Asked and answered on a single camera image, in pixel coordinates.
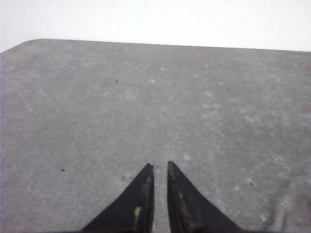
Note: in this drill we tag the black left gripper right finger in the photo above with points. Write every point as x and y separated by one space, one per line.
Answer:
189 211

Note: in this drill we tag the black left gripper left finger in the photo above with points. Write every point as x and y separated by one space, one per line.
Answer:
132 211

